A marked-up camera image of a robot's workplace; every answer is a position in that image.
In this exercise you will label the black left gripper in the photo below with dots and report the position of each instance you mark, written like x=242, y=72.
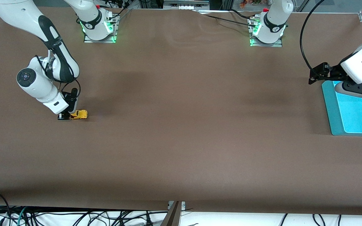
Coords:
x=334, y=72

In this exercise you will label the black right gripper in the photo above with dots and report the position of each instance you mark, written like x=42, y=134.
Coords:
x=72, y=101

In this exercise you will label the yellow beetle toy car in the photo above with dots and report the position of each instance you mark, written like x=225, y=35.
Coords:
x=79, y=114

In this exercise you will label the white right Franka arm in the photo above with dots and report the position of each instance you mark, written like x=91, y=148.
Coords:
x=52, y=56

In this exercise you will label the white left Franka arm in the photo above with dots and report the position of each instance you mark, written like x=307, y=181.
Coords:
x=361, y=64

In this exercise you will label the teal storage box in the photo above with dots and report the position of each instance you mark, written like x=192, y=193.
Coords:
x=350, y=110

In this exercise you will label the white power strip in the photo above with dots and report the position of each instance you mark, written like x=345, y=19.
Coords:
x=185, y=3

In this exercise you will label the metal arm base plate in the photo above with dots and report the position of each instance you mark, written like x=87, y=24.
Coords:
x=266, y=43
x=101, y=39

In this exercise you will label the metal table edge bracket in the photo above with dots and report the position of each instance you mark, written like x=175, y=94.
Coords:
x=173, y=215

